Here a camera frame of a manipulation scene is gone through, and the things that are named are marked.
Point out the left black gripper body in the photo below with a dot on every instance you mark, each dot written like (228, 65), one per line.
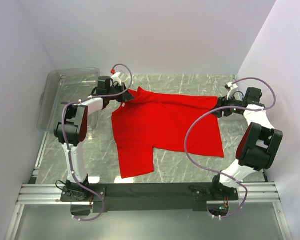
(116, 89)

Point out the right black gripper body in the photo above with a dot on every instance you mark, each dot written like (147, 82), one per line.
(231, 102)

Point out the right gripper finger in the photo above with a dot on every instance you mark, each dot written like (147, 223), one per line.
(218, 111)
(222, 100)

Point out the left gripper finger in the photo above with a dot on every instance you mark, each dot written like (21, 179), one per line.
(124, 98)
(125, 92)

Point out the red t shirt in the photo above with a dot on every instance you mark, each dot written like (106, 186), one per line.
(153, 120)

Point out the clear plastic bin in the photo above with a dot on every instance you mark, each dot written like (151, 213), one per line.
(65, 85)

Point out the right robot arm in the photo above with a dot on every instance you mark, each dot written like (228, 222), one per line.
(258, 146)

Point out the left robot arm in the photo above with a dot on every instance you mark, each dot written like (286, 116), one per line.
(71, 130)

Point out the black base beam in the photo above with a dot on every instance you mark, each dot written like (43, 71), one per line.
(148, 196)

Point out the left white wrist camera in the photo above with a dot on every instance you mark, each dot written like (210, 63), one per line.
(117, 77)

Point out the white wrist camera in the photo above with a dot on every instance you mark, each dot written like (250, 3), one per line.
(231, 88)
(117, 77)

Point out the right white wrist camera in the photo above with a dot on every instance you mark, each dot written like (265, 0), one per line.
(231, 88)

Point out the aluminium rail frame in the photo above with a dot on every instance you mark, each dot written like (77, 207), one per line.
(40, 214)

